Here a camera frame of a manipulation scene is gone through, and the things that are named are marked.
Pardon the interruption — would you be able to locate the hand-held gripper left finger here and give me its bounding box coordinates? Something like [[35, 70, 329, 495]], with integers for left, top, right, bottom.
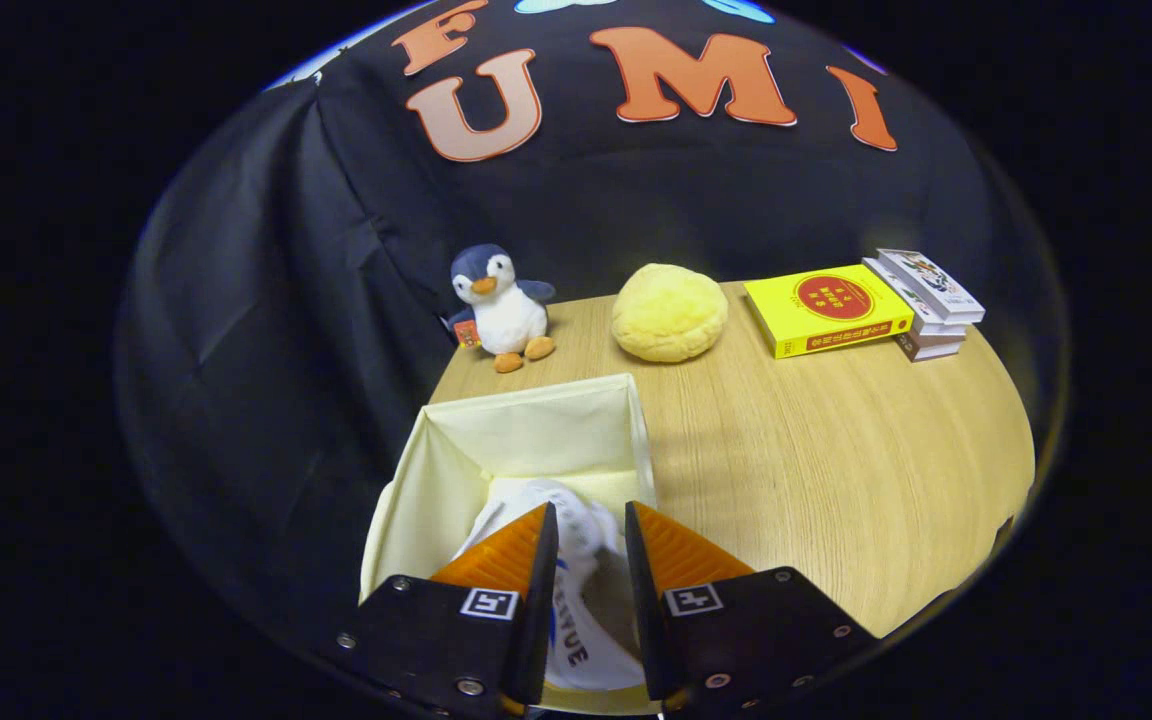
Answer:
[[331, 502, 559, 719]]

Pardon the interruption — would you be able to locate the white canvas shoe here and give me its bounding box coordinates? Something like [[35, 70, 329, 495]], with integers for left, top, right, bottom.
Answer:
[[451, 478, 649, 693]]

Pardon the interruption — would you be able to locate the round yellow plush cushion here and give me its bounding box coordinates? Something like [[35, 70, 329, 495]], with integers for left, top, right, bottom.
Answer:
[[611, 263, 730, 363]]

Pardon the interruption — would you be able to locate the white book with pictured cover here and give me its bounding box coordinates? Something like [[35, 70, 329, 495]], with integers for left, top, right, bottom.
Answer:
[[876, 249, 986, 325]]

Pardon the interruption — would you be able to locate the cream fabric storage box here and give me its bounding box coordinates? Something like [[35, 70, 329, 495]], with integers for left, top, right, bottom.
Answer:
[[359, 373, 659, 716]]

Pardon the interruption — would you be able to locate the yellow book with red circle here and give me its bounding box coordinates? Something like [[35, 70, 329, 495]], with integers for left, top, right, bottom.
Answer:
[[743, 264, 915, 359]]

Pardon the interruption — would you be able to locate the penguin plush toy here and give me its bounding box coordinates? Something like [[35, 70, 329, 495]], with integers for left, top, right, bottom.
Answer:
[[444, 244, 557, 374]]

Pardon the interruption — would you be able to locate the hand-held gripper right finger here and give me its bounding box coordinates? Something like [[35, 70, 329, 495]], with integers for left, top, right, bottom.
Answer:
[[624, 500, 879, 713]]

